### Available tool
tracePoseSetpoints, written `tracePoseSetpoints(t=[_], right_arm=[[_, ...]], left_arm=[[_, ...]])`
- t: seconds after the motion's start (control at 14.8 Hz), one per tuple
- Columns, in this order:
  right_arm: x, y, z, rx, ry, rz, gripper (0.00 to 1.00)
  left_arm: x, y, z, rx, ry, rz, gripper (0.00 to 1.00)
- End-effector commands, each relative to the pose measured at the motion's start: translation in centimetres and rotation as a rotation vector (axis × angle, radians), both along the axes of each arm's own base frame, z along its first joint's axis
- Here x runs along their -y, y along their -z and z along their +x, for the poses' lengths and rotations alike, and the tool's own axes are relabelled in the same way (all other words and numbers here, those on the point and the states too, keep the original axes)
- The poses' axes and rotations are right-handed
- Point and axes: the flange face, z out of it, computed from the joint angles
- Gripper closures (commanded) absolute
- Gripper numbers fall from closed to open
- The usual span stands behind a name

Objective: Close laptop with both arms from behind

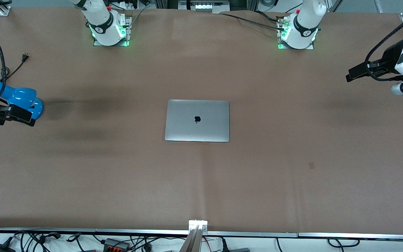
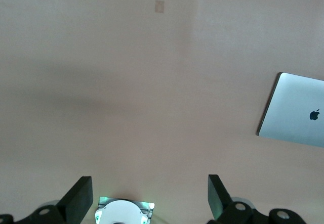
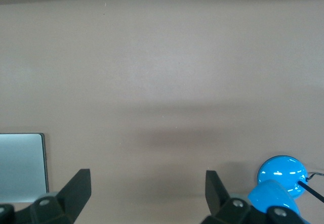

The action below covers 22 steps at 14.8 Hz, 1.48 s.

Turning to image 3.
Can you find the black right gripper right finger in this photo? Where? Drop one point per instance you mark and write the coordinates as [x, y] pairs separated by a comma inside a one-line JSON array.
[[222, 206]]

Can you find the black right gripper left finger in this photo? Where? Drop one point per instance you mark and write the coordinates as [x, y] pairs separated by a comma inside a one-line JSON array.
[[68, 198]]

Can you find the blue desk lamp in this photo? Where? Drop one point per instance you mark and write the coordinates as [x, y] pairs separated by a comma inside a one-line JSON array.
[[281, 171]]

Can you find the grey laptop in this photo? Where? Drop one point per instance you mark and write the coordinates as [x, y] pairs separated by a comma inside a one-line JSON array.
[[22, 168]]

